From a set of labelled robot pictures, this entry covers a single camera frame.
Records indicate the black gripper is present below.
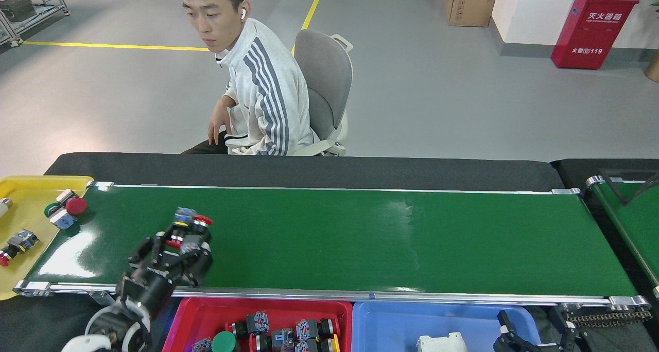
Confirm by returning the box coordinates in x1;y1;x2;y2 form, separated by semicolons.
117;231;213;319

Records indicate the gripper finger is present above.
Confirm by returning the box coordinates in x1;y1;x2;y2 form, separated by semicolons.
550;307;581;352
493;311;541;352

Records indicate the red mushroom button switch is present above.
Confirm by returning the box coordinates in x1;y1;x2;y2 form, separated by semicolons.
56;189;88;217
0;230;40;267
174;207;213;229
166;237;205;255

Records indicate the white circuit breaker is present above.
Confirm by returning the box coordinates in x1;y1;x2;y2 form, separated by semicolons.
416;332;468;352

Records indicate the yellow button switch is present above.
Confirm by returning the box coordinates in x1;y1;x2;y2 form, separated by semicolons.
293;338;340;352

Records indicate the red plastic tray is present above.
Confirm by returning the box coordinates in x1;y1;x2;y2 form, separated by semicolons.
162;298;353;352

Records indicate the blue plastic tray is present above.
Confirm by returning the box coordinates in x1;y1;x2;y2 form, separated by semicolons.
352;301;542;352

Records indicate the short green conveyor belt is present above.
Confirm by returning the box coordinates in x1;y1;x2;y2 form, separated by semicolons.
586;175;659;297

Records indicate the yellow plastic tray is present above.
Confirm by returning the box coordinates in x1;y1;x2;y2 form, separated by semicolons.
0;175;94;301

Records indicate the person's right hand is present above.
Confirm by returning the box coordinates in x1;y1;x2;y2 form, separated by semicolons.
208;102;235;146

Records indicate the person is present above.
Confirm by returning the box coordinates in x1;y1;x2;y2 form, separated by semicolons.
178;0;321;156

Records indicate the grey office chair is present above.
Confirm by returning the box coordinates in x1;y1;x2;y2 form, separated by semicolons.
291;29;354;157

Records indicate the silver metal rack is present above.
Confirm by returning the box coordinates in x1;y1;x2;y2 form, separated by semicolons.
0;0;70;46

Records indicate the black box on rack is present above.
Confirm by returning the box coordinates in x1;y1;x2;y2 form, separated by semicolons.
0;0;37;22

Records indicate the red fire extinguisher box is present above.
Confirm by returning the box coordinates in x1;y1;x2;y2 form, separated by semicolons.
551;0;640;70

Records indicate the brown cardboard box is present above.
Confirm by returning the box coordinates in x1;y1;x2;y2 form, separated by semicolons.
443;0;500;27

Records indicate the black drive chain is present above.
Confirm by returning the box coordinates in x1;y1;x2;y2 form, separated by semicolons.
561;303;653;327

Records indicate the black hose bundle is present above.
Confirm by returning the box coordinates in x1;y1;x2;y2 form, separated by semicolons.
600;169;659;206

